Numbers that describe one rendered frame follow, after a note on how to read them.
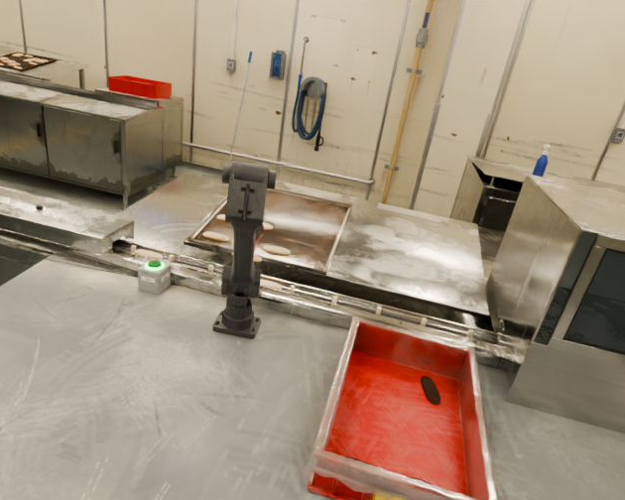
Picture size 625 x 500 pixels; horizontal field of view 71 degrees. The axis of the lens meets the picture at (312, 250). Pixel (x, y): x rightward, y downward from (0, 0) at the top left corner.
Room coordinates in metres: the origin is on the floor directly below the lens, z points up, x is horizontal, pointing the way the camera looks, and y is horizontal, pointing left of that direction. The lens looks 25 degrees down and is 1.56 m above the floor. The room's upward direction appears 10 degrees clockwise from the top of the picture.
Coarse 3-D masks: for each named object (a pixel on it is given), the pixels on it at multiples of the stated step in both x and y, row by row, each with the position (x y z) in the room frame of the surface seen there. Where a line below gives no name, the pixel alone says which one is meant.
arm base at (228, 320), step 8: (248, 304) 1.02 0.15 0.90; (224, 312) 1.00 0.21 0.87; (232, 312) 0.99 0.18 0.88; (240, 312) 0.99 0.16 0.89; (248, 312) 1.00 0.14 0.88; (216, 320) 1.00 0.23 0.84; (224, 320) 0.99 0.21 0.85; (232, 320) 0.98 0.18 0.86; (240, 320) 0.98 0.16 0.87; (248, 320) 0.99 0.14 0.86; (256, 320) 1.05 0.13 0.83; (216, 328) 0.98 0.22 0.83; (224, 328) 0.98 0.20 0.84; (232, 328) 0.98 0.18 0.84; (240, 328) 0.98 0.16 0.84; (248, 328) 0.99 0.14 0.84; (256, 328) 1.00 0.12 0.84; (240, 336) 0.97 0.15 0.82; (248, 336) 0.97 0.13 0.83
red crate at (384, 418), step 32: (352, 352) 0.98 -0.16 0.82; (352, 384) 0.85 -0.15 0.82; (384, 384) 0.87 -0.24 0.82; (416, 384) 0.89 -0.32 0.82; (448, 384) 0.92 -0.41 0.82; (352, 416) 0.75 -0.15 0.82; (384, 416) 0.77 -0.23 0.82; (416, 416) 0.78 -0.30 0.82; (448, 416) 0.80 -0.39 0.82; (352, 448) 0.66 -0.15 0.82; (384, 448) 0.67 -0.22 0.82; (416, 448) 0.69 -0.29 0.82; (448, 448) 0.70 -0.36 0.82; (320, 480) 0.55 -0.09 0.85; (448, 480) 0.62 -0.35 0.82
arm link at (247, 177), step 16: (240, 176) 0.85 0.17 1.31; (256, 176) 0.85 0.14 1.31; (240, 192) 0.83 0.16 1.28; (256, 192) 0.83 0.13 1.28; (240, 208) 0.81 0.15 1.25; (256, 208) 0.82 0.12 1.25; (240, 224) 0.82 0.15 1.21; (256, 224) 0.82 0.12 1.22; (240, 240) 0.86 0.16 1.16; (240, 256) 0.90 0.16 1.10; (224, 272) 1.00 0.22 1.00; (240, 272) 0.95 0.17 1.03; (256, 272) 1.01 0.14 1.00; (224, 288) 1.00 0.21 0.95; (256, 288) 1.01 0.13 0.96
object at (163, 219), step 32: (160, 192) 1.97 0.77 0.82; (192, 192) 2.05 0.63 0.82; (224, 192) 2.13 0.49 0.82; (160, 224) 1.61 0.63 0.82; (192, 224) 1.66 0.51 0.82; (64, 256) 1.24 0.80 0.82; (192, 256) 1.39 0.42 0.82; (224, 256) 1.43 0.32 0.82; (320, 288) 1.31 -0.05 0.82; (352, 288) 1.35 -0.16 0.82; (480, 320) 1.27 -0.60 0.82
